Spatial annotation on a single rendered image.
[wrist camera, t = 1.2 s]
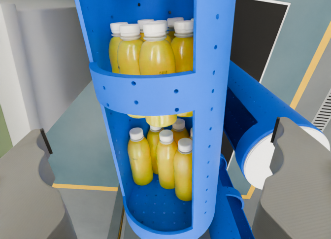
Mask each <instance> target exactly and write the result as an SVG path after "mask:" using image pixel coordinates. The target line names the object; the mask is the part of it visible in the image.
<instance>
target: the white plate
mask: <svg viewBox="0 0 331 239"><path fill-rule="evenodd" d="M300 127H301V128H302V129H304V130H305V131H306V132H307V133H309V134H310V135H311V136H313V137H314V138H315V139H316V140H318V141H319V142H320V143H321V144H322V145H323V146H325V147H326V148H327V149H328V150H329V151H330V144H329V141H328V139H327V138H326V137H325V136H324V135H323V134H322V133H321V132H320V131H318V130H316V129H314V128H310V127H304V126H300ZM272 134H273V133H271V134H269V135H267V136H265V137H264V138H262V139H261V140H260V141H258V142H257V143H256V144H255V145H254V146H253V147H252V149H251V150H250V151H249V153H248V154H247V156H246V158H245V161H244V166H243V170H244V174H245V177H246V179H247V180H248V181H249V183H250V184H252V185H253V186H255V187H256V188H259V189H263V185H264V182H265V179H266V178H267V177H269V176H271V175H272V172H271V170H270V168H269V165H270V162H271V159H272V155H273V152H274V149H275V147H274V146H273V143H271V142H270V141H271V137H272Z"/></svg>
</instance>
